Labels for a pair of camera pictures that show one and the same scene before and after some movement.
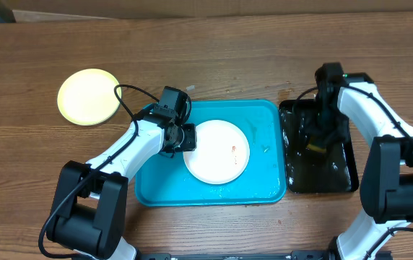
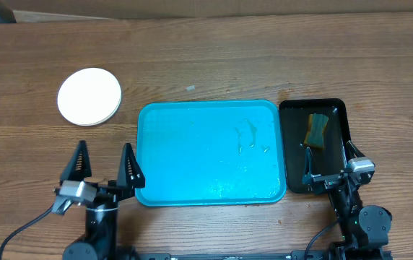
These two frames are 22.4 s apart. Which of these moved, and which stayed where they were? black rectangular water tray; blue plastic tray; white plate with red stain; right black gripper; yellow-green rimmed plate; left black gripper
Moved: white plate with red stain; left black gripper; right black gripper
Stayed: yellow-green rimmed plate; black rectangular water tray; blue plastic tray
